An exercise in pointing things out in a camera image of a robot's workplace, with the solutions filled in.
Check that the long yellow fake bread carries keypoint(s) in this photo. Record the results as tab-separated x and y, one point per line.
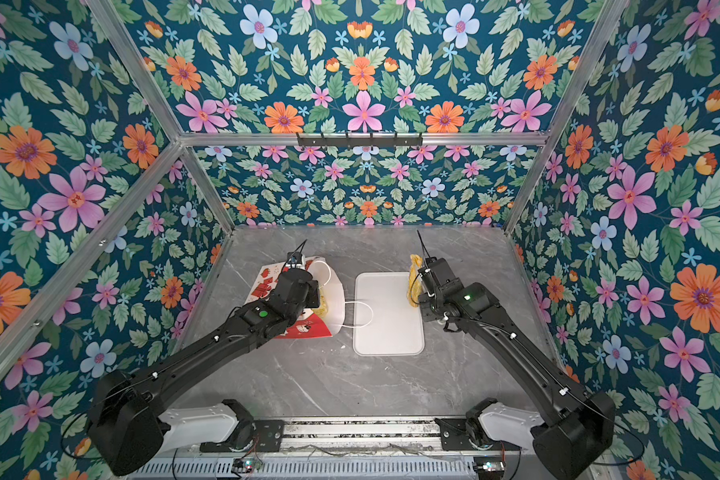
415	286

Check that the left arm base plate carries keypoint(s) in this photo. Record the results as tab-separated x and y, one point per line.
262	436

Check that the red and white paper bag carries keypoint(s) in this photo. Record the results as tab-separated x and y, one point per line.
324	315

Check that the white rectangular tray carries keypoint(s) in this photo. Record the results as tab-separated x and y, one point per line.
385	323

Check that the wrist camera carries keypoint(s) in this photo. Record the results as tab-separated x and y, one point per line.
295	260
437	267

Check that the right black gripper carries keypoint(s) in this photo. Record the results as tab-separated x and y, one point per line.
425	313

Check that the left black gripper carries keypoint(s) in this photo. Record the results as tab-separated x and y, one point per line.
314	288

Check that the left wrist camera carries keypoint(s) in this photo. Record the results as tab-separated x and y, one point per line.
295	260

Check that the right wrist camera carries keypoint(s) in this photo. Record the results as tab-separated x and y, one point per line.
437	267

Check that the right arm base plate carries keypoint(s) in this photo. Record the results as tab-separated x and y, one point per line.
461	434

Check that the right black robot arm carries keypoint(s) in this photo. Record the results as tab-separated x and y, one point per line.
568	428

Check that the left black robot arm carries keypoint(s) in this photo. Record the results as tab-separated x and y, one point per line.
132	417

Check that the aluminium front rail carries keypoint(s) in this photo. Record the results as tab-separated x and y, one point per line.
354	432

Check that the black hook rail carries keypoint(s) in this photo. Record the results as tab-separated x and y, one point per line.
347	140

